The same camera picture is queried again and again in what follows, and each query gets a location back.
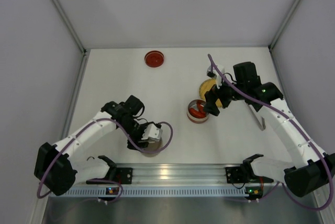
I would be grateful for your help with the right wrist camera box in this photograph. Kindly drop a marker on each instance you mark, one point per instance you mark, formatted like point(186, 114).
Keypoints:
point(214, 74)

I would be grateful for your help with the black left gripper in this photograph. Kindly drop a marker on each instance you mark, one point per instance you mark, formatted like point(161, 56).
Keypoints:
point(140, 142)

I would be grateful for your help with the red round lid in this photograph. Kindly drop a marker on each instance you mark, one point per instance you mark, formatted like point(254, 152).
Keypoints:
point(154, 59)

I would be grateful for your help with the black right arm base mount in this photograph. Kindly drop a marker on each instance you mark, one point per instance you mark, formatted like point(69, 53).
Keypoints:
point(236, 175)

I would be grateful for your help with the left corner aluminium post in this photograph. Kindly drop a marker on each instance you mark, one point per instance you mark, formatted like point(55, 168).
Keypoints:
point(66, 21)

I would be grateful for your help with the red steel lunch bowl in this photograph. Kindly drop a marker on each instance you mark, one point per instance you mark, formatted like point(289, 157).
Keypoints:
point(192, 104)

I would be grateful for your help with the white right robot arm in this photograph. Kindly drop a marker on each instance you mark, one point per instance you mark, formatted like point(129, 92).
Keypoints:
point(310, 168)

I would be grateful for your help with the red sausage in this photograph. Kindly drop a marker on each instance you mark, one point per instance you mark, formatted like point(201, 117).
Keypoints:
point(195, 113)

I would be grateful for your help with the right corner aluminium post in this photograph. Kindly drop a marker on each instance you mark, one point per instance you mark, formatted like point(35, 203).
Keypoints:
point(284, 23)

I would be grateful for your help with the slotted grey cable duct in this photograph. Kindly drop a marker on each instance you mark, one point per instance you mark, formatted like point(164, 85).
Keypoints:
point(164, 191)

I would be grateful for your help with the red chicken wing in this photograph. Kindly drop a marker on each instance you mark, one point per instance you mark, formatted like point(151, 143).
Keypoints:
point(200, 107)

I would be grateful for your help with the taupe steel lunch bowl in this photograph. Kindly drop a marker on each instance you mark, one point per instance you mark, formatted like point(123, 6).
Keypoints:
point(152, 148)

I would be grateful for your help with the round bamboo tray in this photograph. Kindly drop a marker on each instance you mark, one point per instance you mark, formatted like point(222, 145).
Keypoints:
point(209, 85)

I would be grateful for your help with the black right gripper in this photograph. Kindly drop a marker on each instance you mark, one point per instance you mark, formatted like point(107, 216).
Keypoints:
point(216, 98)

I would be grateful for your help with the steel food tongs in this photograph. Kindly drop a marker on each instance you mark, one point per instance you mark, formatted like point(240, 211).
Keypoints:
point(259, 120)

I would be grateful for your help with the corner aluminium post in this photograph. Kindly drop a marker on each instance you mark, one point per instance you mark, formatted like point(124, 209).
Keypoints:
point(284, 23)
point(66, 21)

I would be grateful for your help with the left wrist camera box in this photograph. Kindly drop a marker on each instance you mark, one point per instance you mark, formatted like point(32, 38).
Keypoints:
point(152, 133)

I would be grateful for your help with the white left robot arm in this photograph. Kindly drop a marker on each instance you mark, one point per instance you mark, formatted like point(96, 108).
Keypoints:
point(61, 165)

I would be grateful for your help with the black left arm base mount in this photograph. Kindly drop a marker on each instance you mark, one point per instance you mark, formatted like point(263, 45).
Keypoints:
point(121, 175)

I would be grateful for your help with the aluminium front rail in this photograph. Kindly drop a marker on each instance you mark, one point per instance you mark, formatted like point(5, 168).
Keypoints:
point(180, 173)

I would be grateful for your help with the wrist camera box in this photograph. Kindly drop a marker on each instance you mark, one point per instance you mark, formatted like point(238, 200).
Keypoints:
point(152, 133)
point(214, 74)

